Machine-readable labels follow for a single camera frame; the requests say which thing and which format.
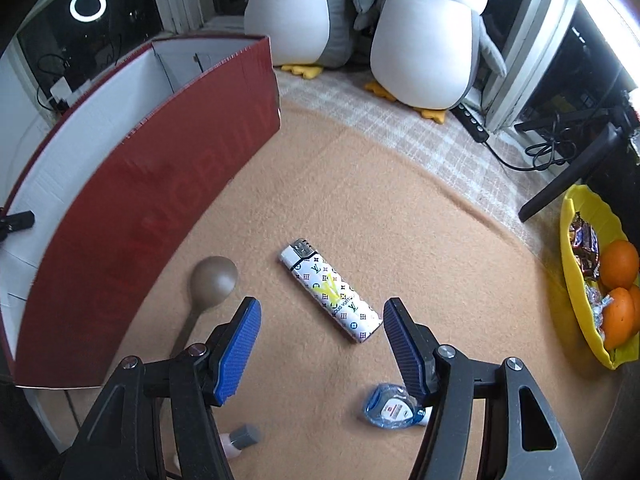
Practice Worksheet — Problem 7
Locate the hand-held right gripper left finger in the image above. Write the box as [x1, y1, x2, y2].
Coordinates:
[60, 296, 263, 480]

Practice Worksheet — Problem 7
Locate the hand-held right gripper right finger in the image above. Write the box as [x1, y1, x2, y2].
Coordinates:
[382, 297, 583, 480]

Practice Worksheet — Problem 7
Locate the white patterned lighter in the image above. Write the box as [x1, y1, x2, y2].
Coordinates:
[277, 238, 383, 344]

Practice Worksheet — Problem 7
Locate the red cardboard box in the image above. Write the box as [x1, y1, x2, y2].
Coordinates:
[0, 34, 282, 390]

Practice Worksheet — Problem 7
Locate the small clear sanitizer bottle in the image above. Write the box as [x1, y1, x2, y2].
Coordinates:
[362, 382, 436, 431]

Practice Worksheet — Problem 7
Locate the grey spoon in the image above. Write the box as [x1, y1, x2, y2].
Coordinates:
[170, 256, 240, 358]

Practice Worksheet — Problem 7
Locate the small bottle with grey cap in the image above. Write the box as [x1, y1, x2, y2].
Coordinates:
[172, 424, 261, 466]

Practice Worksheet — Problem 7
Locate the tan blanket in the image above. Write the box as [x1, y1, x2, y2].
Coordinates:
[65, 100, 621, 480]

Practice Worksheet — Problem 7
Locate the yellow bowl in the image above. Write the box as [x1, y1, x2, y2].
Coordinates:
[559, 184, 640, 371]

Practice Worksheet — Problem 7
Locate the pile of wrapped candies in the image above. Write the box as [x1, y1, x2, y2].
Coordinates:
[569, 212, 613, 333]

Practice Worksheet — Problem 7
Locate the white checked blanket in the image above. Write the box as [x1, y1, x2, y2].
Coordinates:
[272, 65, 576, 256]

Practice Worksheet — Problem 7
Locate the black power strip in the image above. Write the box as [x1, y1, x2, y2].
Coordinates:
[452, 102, 491, 145]

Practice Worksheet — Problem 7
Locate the penguin plush toy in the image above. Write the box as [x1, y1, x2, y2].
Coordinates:
[354, 0, 508, 125]
[243, 0, 376, 80]

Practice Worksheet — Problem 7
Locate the black power cable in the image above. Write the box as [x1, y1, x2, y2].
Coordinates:
[484, 139, 551, 173]

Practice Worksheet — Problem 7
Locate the tangle of black cables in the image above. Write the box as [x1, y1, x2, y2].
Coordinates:
[525, 110, 601, 173]

